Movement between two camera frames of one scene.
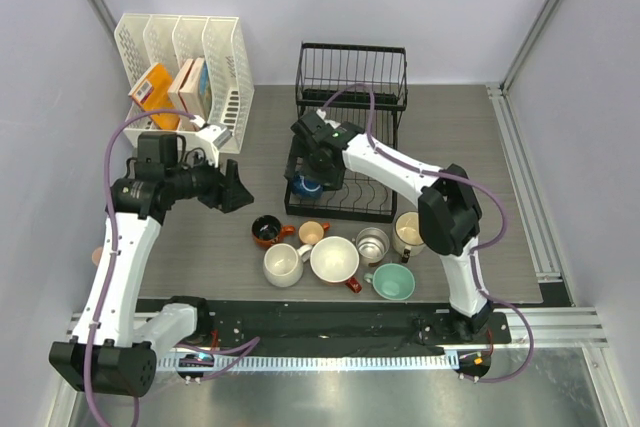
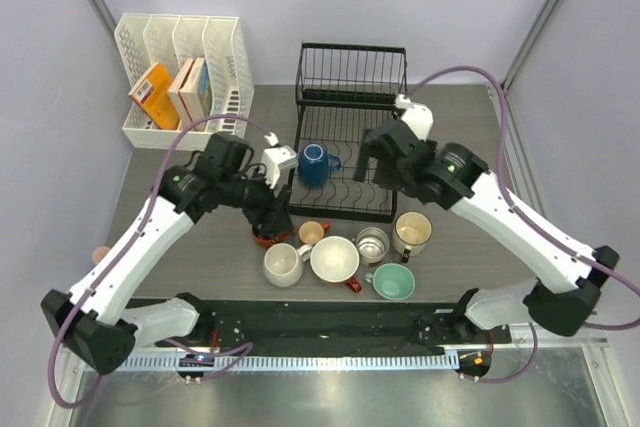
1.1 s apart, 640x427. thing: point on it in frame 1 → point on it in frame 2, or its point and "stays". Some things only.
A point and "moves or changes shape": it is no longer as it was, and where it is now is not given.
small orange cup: (311, 232) stays
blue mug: (304, 187) moves or changes shape
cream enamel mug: (407, 236) stays
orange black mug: (268, 231) stays
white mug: (283, 263) stays
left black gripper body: (217, 195) → (255, 204)
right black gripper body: (330, 177) → (385, 180)
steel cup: (372, 244) stays
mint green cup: (393, 281) stays
